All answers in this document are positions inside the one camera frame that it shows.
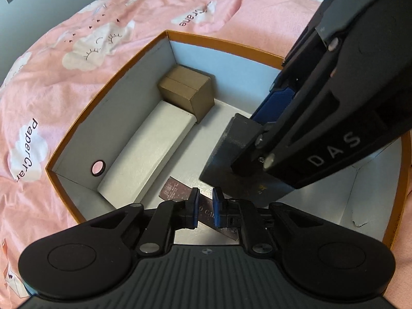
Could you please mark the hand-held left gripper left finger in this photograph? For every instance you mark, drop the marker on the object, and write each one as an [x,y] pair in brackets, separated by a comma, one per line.
[194,206]

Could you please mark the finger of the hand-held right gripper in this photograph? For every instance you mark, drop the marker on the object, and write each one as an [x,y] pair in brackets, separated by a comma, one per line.
[289,119]
[276,103]

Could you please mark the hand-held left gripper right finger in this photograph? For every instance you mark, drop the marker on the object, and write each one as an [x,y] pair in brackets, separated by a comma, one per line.
[218,209]

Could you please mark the dark printed card pack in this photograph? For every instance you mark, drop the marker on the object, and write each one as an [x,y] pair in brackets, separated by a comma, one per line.
[175,190]

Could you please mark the dark grey box gold logo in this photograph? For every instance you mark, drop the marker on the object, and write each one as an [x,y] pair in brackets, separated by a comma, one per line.
[225,164]

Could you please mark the orange cardboard box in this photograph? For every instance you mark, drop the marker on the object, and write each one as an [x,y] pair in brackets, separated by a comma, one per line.
[206,141]

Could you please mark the long white box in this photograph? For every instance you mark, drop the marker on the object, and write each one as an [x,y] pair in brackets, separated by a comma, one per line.
[151,148]

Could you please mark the small brown cardboard box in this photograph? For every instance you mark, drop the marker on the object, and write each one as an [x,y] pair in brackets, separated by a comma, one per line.
[186,87]

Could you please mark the pink printed blanket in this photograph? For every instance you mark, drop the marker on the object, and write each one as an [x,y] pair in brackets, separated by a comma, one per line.
[80,70]

